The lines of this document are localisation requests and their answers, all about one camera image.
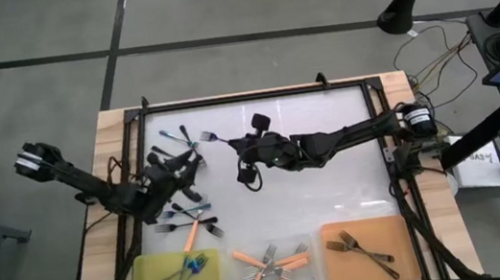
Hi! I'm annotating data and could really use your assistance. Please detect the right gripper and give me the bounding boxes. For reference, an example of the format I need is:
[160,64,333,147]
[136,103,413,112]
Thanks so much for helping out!
[227,126,307,188]

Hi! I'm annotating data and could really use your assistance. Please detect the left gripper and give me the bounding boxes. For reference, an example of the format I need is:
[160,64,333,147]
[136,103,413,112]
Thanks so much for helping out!
[131,149,210,223]

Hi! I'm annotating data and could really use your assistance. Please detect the white table mat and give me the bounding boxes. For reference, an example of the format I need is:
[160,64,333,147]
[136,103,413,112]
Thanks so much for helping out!
[123,81,405,261]

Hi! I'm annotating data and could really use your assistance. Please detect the orange plastic tray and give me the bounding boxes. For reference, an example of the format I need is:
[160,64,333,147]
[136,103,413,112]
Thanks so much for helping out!
[319,211,423,280]

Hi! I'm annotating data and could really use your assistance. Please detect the black stand strut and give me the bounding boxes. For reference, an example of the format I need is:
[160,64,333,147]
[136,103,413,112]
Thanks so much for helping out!
[434,105,500,172]

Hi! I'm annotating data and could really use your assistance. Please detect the white printed paper box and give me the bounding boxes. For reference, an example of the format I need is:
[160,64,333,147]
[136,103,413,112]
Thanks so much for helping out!
[445,129,500,196]

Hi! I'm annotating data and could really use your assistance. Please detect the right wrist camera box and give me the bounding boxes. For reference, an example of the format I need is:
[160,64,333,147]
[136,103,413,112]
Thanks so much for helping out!
[250,111,274,136]

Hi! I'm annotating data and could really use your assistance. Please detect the black table frame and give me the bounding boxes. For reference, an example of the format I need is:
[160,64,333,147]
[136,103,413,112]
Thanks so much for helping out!
[47,54,487,280]

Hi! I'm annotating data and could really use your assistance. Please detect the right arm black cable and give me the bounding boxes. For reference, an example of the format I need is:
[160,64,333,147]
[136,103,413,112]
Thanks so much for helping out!
[238,156,267,195]

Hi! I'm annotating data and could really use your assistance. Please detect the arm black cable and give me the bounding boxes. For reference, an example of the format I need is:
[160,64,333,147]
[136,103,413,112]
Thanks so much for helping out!
[104,152,149,193]
[238,156,267,195]

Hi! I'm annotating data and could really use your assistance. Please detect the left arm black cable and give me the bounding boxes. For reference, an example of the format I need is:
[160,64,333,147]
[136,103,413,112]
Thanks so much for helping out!
[104,152,149,193]

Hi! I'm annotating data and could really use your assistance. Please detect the yellow and black floor cables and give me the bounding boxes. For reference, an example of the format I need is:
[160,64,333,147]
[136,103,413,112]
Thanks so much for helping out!
[388,18,483,114]

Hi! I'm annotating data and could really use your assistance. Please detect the coiled black cable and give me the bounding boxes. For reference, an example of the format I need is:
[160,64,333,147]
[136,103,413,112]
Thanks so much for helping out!
[480,32,500,64]

